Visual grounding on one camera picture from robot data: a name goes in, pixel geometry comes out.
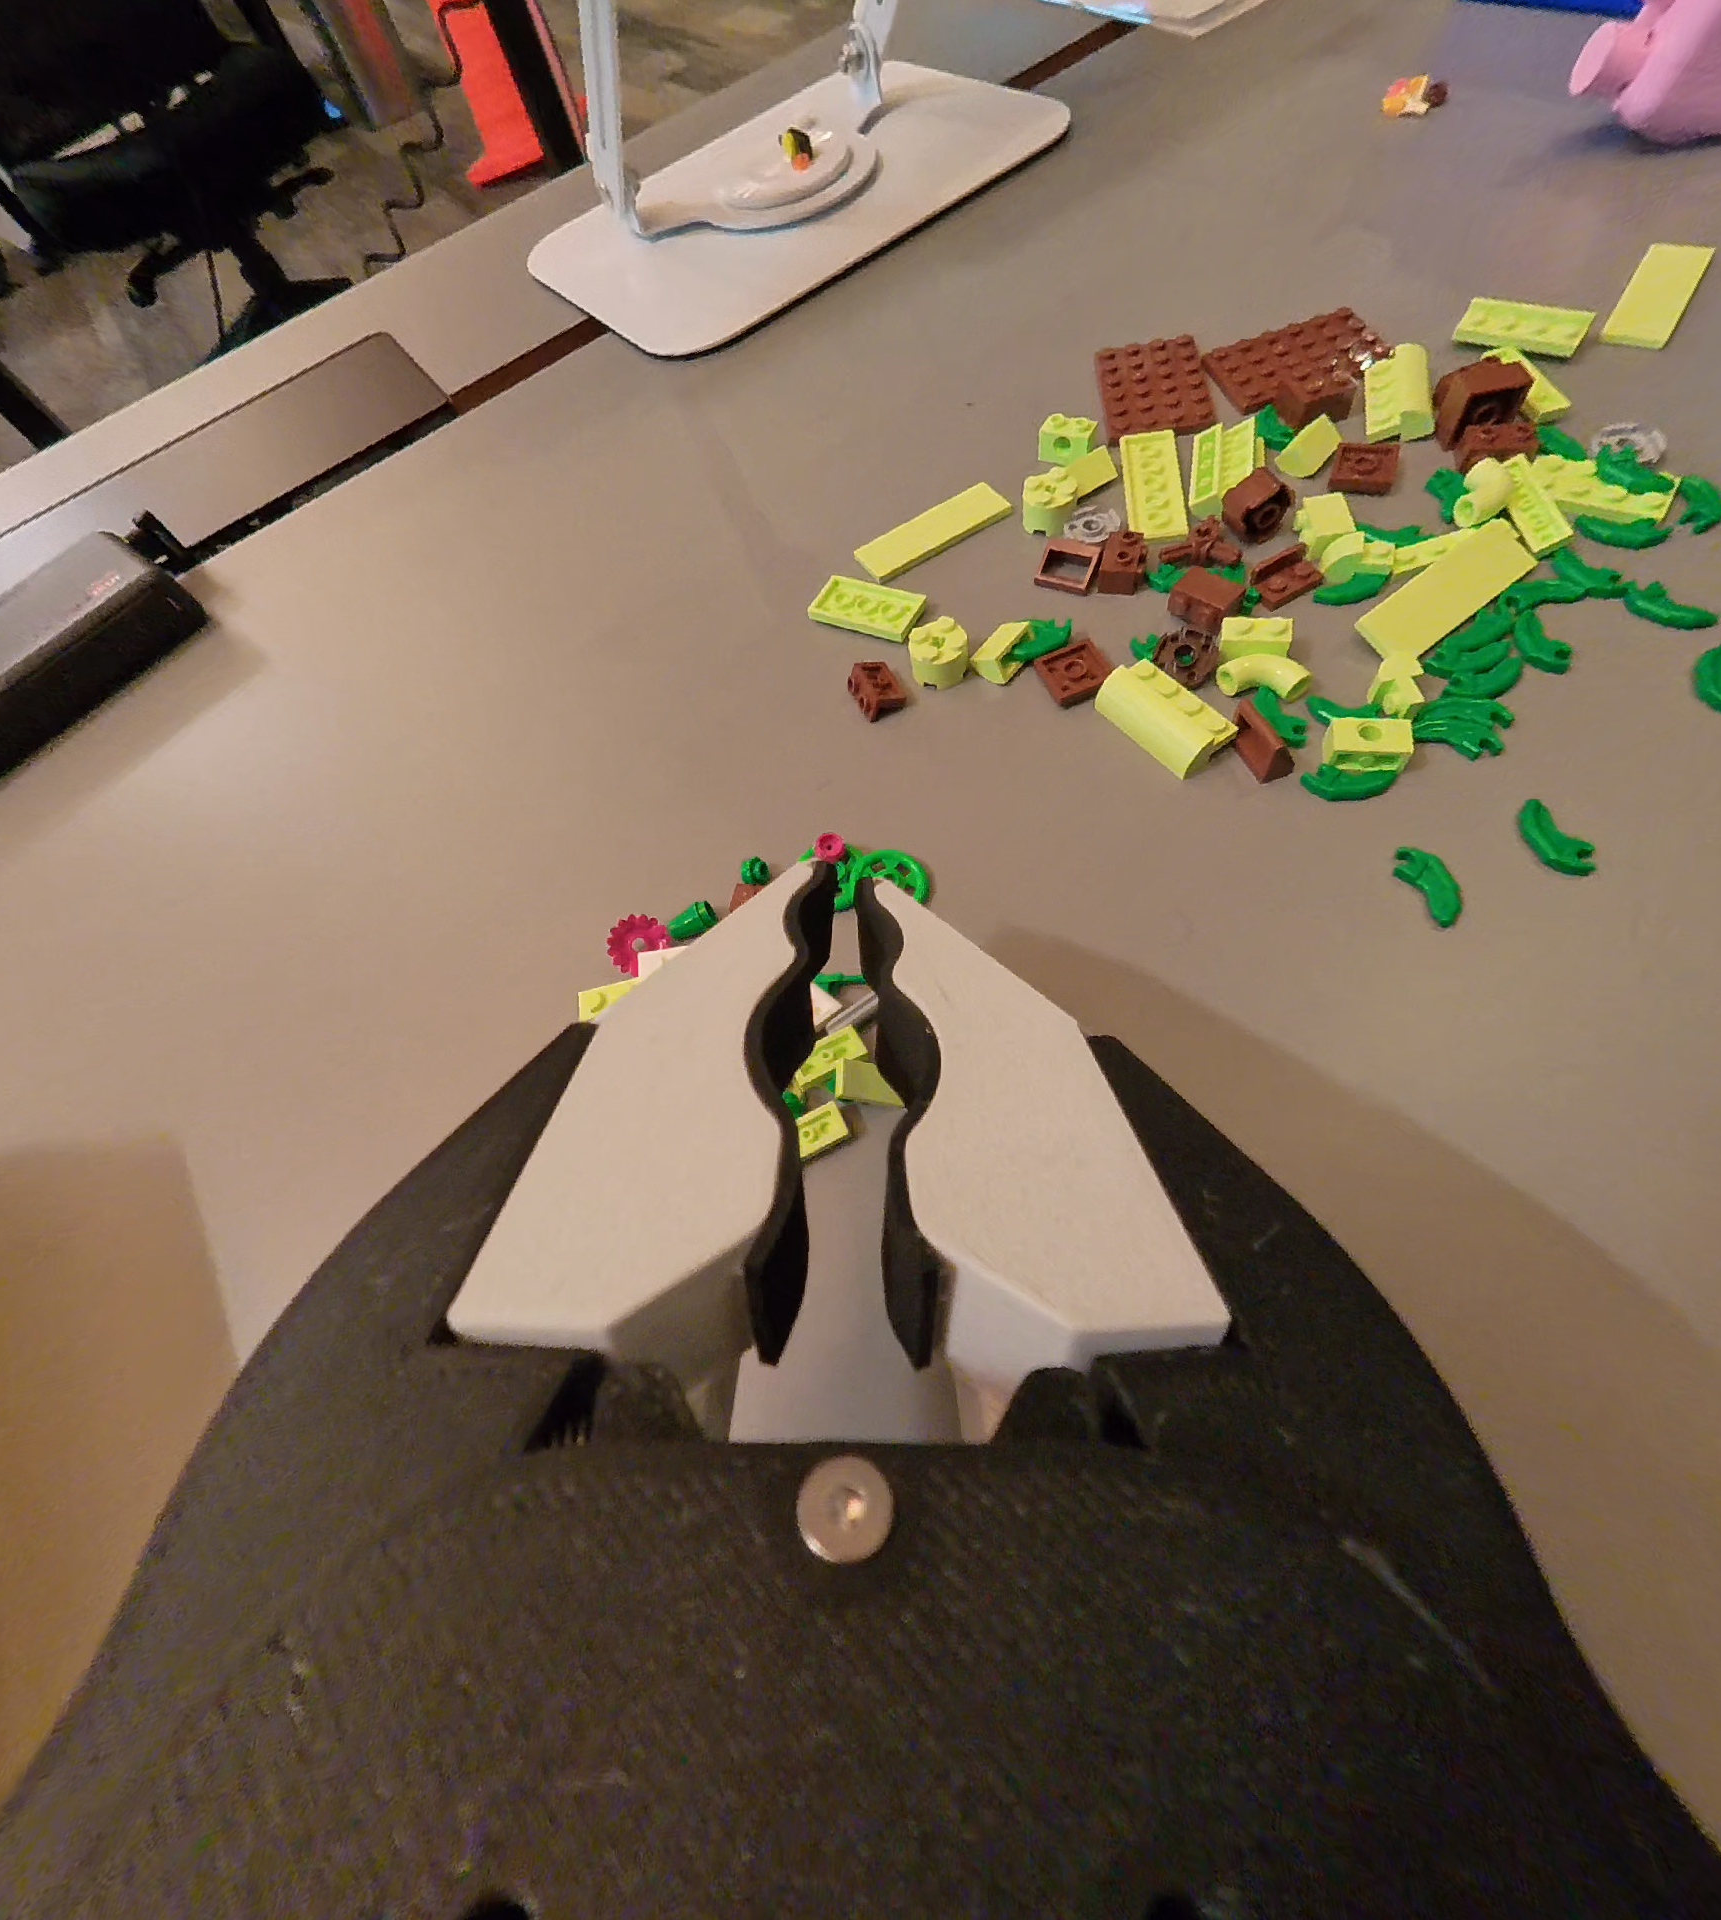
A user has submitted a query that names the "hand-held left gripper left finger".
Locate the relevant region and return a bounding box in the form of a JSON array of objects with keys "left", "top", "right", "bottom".
[{"left": 444, "top": 866, "right": 834, "bottom": 1441}]

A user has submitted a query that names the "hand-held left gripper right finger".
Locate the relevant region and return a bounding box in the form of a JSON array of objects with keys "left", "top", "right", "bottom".
[{"left": 853, "top": 885, "right": 1237, "bottom": 1441}]

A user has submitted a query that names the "heap of small brick parts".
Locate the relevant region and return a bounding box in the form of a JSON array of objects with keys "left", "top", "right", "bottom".
[{"left": 577, "top": 896, "right": 913, "bottom": 1167}]

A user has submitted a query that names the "pile of mixed toy bricks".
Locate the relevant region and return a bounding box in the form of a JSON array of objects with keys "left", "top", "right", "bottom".
[{"left": 811, "top": 306, "right": 1721, "bottom": 804}]

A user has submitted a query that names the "black flat bar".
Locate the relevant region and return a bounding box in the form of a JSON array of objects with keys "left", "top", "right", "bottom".
[{"left": 0, "top": 532, "right": 216, "bottom": 848}]

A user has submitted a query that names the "white lamp stand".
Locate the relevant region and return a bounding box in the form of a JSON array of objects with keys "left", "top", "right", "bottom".
[{"left": 526, "top": 0, "right": 1071, "bottom": 357}]

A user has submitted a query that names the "lime smooth tile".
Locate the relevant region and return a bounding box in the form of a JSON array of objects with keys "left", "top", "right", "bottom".
[{"left": 1598, "top": 245, "right": 1714, "bottom": 352}]

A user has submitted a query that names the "orange floor sign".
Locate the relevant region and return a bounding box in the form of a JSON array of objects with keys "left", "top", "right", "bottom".
[{"left": 433, "top": 0, "right": 584, "bottom": 190}]

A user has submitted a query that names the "black office chair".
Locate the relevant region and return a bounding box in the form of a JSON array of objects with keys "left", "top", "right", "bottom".
[{"left": 0, "top": 45, "right": 334, "bottom": 325}]

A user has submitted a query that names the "pink brick pot figure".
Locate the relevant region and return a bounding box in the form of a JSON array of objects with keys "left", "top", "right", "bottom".
[{"left": 1568, "top": 0, "right": 1721, "bottom": 150}]

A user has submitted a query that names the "dark cable tray lid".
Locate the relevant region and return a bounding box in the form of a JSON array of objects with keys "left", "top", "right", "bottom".
[{"left": 0, "top": 338, "right": 458, "bottom": 576}]

